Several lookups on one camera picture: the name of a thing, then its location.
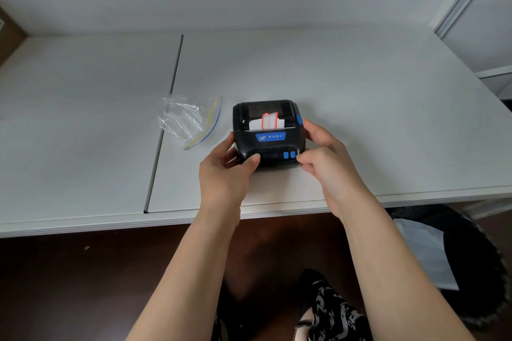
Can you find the person's right hand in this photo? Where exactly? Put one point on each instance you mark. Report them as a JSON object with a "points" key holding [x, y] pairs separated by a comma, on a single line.
{"points": [[336, 173]]}

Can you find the person's left hand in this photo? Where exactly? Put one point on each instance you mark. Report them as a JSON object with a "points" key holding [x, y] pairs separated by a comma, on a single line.
{"points": [[222, 185]]}

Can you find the black printer with blue buttons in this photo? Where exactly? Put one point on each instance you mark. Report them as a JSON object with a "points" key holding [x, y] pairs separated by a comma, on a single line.
{"points": [[272, 149]]}

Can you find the clear zip plastic bag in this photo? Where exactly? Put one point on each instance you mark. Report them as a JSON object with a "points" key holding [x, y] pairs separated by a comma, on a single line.
{"points": [[184, 117]]}

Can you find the white paper roll red labels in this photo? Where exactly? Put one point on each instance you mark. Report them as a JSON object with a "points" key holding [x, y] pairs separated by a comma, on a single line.
{"points": [[270, 121]]}

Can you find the person's right forearm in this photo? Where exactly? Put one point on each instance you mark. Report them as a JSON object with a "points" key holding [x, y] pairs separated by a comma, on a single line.
{"points": [[400, 285]]}

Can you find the person's left forearm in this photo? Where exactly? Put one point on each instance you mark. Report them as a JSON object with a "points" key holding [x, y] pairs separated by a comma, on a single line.
{"points": [[184, 288]]}

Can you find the person's right patterned shoe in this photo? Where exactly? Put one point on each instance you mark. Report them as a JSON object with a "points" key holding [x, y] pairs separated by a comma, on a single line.
{"points": [[336, 312]]}

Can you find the person's patterned shoe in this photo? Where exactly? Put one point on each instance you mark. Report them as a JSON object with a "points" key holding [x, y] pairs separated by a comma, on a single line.
{"points": [[336, 312], [219, 330]]}

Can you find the person's left patterned shoe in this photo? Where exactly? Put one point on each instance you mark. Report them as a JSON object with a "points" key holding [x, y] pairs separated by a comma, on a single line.
{"points": [[219, 330]]}

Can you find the white table leg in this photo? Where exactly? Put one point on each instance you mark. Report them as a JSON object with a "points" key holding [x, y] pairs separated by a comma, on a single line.
{"points": [[488, 209]]}

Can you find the black trash bin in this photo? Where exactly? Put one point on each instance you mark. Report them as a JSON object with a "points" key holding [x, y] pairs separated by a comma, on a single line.
{"points": [[480, 261]]}

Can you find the white cabinet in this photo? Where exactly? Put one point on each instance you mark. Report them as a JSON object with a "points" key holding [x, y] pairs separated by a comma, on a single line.
{"points": [[480, 25]]}

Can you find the brown cardboard box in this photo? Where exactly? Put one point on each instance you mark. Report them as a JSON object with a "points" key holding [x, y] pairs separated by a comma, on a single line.
{"points": [[10, 39]]}

